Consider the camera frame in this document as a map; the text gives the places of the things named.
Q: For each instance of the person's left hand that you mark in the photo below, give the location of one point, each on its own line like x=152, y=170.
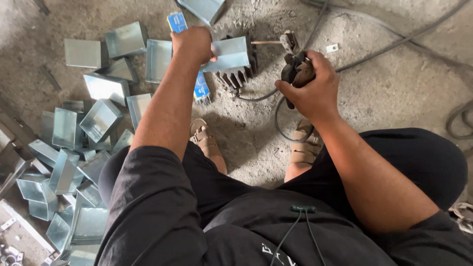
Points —
x=192, y=43

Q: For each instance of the person's right hand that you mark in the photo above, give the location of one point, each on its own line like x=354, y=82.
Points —
x=319, y=90

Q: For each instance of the black welding electrode holder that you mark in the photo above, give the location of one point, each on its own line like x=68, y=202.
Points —
x=295, y=65

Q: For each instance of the galvanized sheet metal channel piece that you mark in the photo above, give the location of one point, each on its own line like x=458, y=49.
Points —
x=231, y=55
x=205, y=8

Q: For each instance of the blue welding rod packet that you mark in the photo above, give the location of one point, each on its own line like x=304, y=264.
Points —
x=177, y=23

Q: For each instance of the small white metal plate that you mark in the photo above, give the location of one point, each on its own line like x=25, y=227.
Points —
x=332, y=48

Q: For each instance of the black finned metal block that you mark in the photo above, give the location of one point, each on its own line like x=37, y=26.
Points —
x=241, y=76

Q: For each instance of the person's right tan sandal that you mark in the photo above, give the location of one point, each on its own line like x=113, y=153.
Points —
x=305, y=151

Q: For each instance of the person's tan sandal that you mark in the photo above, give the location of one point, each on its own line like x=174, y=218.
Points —
x=305, y=151
x=207, y=142

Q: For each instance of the welding electrode rod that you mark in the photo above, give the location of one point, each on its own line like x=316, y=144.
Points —
x=266, y=42

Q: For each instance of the person's left tan sandal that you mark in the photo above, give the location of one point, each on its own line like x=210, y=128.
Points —
x=207, y=142

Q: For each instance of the pile of galvanized steel boxes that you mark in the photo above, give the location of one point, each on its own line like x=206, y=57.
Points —
x=99, y=118

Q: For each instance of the dark metal scrap strip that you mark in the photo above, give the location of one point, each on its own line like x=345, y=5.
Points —
x=50, y=77
x=41, y=7

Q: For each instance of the person's black shirt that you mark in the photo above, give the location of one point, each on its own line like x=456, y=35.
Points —
x=332, y=244

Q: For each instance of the person's black shorts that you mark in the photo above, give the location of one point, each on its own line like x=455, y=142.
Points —
x=155, y=207

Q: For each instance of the dark steel angle bars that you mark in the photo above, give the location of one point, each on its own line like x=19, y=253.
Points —
x=13, y=159

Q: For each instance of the small metal hardware pieces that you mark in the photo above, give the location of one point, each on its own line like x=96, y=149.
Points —
x=9, y=256

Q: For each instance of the white metal frame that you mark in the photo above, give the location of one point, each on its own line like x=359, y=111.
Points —
x=26, y=225

